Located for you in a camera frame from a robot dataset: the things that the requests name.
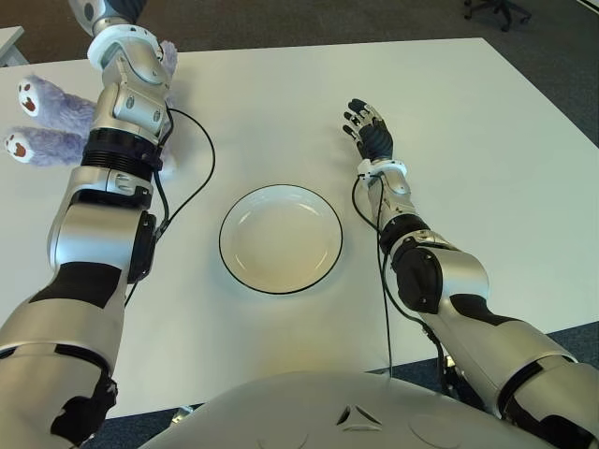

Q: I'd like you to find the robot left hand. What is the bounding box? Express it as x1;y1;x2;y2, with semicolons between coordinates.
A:
67;0;149;36

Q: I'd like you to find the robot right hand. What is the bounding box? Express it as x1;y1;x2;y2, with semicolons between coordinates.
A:
342;97;394;164

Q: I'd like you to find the purple plush bunny doll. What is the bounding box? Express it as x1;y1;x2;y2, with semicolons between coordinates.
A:
3;40;180;179

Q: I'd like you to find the white plate black rim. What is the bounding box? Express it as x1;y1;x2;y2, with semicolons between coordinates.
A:
218;184;345;295

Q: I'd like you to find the black office chair base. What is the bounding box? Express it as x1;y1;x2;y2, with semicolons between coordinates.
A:
464;0;533;33

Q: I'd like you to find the silver robot torso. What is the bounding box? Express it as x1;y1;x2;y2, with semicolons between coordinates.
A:
139;371;553;449

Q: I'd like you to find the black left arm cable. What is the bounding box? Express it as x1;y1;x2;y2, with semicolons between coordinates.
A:
124;108;216;308

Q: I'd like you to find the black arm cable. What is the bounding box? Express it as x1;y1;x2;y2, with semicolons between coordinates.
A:
124;108;216;308
351;177;395;378

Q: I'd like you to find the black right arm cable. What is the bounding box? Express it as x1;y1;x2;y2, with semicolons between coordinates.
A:
351;177;395;378

